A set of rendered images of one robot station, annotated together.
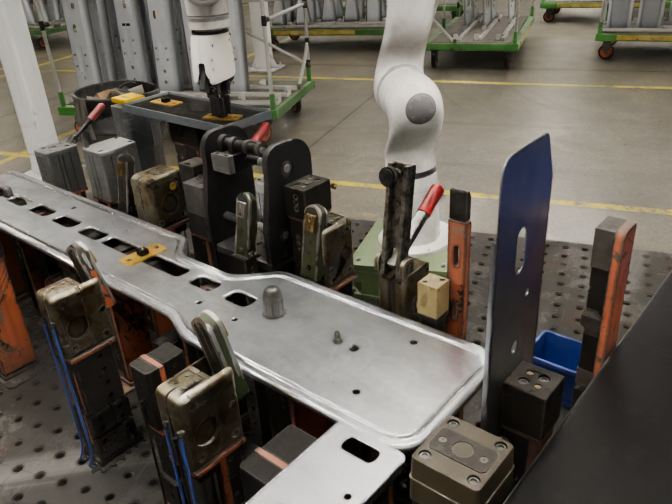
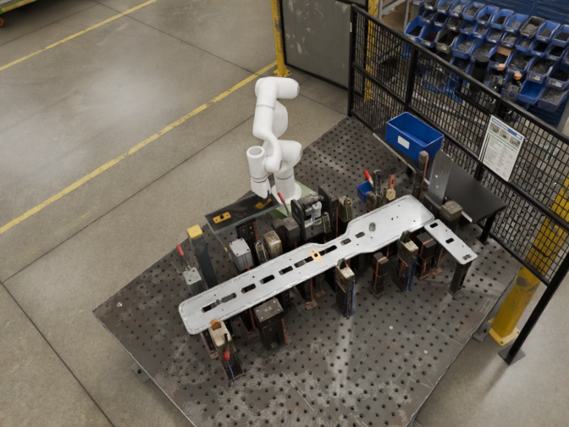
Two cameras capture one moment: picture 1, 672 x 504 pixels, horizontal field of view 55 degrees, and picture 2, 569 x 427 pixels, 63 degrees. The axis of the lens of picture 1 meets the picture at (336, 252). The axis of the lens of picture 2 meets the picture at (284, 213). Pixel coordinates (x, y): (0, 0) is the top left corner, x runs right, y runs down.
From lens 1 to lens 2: 2.24 m
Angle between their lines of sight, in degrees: 54
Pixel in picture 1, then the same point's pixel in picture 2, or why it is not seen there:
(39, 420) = (319, 331)
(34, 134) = not seen: outside the picture
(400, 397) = (419, 214)
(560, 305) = (328, 178)
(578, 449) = (450, 193)
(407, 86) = (296, 148)
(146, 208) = (278, 250)
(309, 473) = (438, 235)
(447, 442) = (450, 207)
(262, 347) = (389, 234)
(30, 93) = not seen: outside the picture
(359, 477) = (441, 227)
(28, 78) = not seen: outside the picture
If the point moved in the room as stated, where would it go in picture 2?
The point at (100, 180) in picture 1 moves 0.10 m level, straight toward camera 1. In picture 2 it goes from (248, 260) to (268, 259)
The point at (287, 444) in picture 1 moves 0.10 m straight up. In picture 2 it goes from (423, 238) to (426, 225)
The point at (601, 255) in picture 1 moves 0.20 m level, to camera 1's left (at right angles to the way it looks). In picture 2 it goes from (424, 160) to (418, 185)
